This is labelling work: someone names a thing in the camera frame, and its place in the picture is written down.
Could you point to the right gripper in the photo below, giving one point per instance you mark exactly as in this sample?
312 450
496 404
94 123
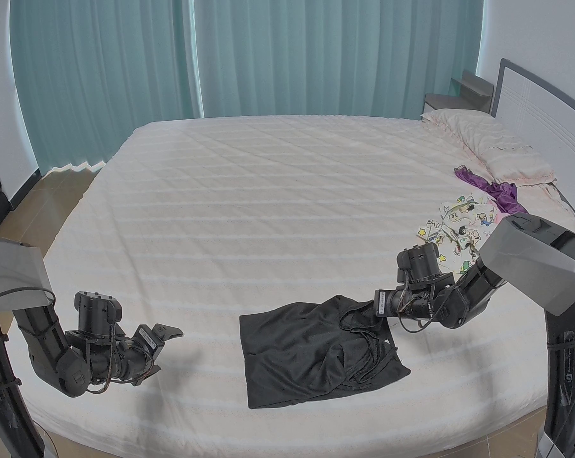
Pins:
388 303

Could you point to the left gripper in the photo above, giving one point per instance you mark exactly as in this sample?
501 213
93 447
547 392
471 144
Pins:
149 349

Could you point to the black T-shirt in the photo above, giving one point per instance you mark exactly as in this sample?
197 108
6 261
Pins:
306 351

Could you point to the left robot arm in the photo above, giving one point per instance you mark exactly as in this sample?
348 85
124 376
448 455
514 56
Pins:
44 341

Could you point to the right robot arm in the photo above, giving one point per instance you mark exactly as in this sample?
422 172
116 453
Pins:
531 260

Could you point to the bed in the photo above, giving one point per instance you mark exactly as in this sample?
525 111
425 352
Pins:
268 198

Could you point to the white printed pyjama top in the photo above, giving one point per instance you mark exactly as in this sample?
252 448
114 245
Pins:
459 222

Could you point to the pink garment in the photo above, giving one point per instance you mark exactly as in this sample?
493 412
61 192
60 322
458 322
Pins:
500 216

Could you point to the purple satin garment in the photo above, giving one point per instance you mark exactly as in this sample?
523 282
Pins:
502 193

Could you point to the cream pillow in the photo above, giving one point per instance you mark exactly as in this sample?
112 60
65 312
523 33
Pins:
497 146

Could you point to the grey bedside table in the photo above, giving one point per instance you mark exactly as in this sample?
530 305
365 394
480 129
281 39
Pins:
459 96

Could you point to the blue-green curtain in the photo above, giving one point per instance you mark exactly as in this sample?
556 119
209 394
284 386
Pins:
106 65
335 41

